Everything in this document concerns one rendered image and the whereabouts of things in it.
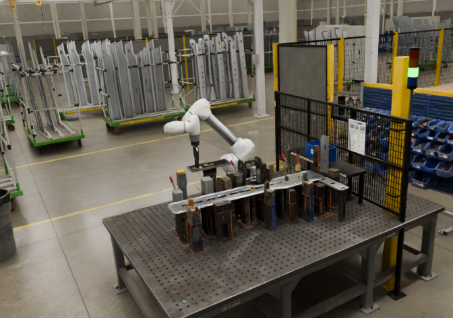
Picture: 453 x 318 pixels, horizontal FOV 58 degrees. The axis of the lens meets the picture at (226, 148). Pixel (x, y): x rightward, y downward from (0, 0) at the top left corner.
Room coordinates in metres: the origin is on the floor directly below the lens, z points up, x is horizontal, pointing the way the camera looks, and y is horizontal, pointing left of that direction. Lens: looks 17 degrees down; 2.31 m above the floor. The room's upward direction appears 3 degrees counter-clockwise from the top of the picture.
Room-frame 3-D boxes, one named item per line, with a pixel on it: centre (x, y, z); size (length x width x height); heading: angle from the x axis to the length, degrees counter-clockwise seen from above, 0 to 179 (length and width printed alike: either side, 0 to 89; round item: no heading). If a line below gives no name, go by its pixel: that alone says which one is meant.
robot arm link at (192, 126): (3.29, 0.27, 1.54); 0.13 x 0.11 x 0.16; 100
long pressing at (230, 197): (3.13, -0.18, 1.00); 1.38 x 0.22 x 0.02; 115
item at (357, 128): (3.48, -1.16, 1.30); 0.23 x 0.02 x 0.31; 25
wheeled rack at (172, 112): (10.09, 1.99, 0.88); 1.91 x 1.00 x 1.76; 116
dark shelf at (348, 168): (3.70, -0.92, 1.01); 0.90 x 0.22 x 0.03; 25
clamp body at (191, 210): (2.73, 0.26, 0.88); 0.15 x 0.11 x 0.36; 25
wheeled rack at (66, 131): (8.92, 3.85, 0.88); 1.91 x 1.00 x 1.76; 30
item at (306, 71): (5.89, -1.14, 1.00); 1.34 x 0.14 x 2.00; 29
